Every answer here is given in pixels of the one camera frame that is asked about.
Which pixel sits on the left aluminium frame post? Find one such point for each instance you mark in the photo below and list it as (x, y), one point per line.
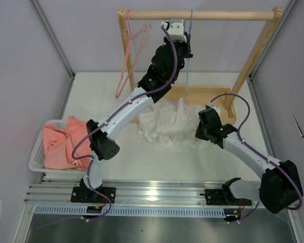
(44, 21)

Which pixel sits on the white plastic laundry basket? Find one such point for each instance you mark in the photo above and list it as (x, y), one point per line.
(36, 162)

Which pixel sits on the aluminium mounting rail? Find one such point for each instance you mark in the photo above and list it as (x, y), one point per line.
(149, 194)

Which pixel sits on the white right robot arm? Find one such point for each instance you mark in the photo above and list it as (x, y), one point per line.
(279, 186)

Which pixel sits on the aluminium frame post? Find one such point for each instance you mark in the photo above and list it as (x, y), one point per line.
(291, 6)
(44, 21)

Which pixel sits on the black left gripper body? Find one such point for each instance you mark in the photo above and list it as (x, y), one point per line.
(183, 52)

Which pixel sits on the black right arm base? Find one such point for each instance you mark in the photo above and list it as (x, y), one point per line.
(223, 196)

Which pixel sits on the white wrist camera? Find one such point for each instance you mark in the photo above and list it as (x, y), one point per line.
(216, 108)
(176, 30)

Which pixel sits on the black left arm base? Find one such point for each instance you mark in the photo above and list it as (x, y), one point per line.
(82, 194)

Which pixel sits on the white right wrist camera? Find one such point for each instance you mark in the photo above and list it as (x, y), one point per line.
(216, 108)

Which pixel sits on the white skirt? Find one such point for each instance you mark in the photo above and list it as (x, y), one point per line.
(172, 124)

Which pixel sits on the wooden clothes rack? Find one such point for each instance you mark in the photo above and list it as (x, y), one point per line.
(209, 51)

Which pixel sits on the pink garment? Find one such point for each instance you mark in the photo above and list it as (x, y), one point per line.
(59, 144)

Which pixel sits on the right aluminium frame post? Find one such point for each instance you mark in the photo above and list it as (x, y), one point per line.
(291, 6)

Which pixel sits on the white slotted cable duct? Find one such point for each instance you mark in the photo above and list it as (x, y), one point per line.
(198, 212)

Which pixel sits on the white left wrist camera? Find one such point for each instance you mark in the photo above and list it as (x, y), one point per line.
(176, 30)

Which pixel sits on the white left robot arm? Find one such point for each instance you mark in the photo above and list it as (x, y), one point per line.
(99, 144)

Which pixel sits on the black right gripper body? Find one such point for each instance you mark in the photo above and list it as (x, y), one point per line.
(201, 132)

